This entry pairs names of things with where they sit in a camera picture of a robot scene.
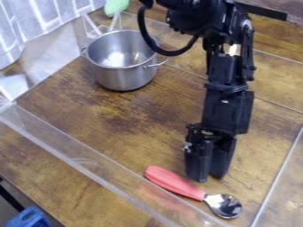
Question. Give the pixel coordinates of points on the blue plastic crate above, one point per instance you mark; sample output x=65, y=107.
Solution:
x=30, y=217

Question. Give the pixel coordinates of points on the white patterned curtain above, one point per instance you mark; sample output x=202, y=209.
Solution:
x=25, y=19

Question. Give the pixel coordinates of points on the black bar on table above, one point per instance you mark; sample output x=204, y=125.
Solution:
x=264, y=12

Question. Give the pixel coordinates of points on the pink handled metal spoon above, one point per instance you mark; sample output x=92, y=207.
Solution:
x=224, y=205

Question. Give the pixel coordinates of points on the green textured object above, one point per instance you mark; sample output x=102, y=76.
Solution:
x=114, y=6

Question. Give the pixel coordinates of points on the stainless steel pot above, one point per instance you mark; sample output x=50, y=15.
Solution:
x=122, y=62

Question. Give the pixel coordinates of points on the clear acrylic barrier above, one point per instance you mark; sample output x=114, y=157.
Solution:
x=144, y=195

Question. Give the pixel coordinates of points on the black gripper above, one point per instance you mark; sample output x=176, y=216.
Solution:
x=227, y=111

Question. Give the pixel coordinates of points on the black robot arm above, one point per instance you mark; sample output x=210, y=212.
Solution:
x=217, y=23

